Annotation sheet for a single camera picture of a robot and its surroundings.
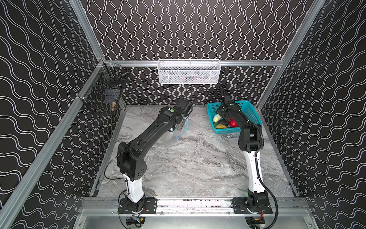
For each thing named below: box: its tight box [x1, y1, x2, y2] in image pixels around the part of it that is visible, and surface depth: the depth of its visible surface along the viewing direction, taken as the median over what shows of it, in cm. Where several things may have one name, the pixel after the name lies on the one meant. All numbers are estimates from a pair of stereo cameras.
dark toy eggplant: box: [217, 119, 230, 126], surface depth 106 cm
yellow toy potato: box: [214, 124, 227, 129], surface depth 105 cm
